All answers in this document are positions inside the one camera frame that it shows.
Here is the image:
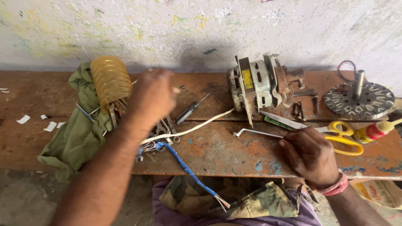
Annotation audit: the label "pink thread wristband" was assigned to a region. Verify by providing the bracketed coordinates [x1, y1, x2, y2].
[315, 169, 349, 197]

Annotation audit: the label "black handled screwdriver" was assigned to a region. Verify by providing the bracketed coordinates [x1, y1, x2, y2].
[175, 93, 210, 125]

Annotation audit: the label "dark red wire loop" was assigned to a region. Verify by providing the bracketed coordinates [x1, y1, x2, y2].
[337, 60, 357, 83]

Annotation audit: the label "camouflage cloth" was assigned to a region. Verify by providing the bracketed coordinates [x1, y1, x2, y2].
[158, 175, 319, 219]

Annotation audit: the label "person's left hand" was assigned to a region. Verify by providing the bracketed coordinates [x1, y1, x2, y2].
[128, 67, 181, 133]

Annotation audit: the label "white sleeved cable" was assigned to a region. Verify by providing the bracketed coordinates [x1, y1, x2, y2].
[139, 107, 236, 146]

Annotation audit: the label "green flat tool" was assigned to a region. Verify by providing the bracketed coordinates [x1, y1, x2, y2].
[264, 116, 295, 131]

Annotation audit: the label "steel open-end spanner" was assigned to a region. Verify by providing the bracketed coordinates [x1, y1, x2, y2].
[155, 119, 173, 146]

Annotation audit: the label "fan stator disc with shaft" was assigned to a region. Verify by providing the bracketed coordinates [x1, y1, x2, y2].
[323, 69, 396, 121]

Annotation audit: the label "grey flat spanner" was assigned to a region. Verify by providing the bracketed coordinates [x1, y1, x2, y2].
[292, 89, 318, 97]

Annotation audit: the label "bundle of thin wires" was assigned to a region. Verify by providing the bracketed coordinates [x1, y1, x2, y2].
[136, 140, 168, 163]

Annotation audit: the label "printed yellow white sack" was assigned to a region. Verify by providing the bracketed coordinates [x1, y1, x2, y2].
[349, 179, 402, 221]

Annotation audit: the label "blue taped cable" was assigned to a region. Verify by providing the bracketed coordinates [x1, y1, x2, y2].
[155, 141, 231, 213]

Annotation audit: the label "small steel spanner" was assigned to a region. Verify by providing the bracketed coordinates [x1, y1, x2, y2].
[108, 103, 118, 129]

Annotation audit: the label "bent metal socket wrench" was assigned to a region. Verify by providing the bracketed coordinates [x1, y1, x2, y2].
[233, 128, 285, 139]

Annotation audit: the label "steel ring spanner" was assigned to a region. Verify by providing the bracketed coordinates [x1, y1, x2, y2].
[165, 115, 181, 144]

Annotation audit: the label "rusty electric motor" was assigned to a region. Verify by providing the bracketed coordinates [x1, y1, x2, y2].
[227, 52, 305, 128]

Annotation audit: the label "yellow handled scissors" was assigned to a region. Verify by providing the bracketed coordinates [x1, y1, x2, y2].
[259, 109, 364, 156]

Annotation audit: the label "red yellow glue bottle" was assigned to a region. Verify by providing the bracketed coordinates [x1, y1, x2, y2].
[352, 118, 402, 144]

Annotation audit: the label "olive green cloth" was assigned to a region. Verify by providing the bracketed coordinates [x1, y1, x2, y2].
[37, 61, 114, 183]

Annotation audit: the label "yellow translucent tubing coil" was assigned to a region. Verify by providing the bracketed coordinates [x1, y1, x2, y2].
[90, 55, 133, 114]

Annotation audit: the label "person's right hand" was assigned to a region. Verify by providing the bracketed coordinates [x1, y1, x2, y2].
[278, 127, 341, 189]

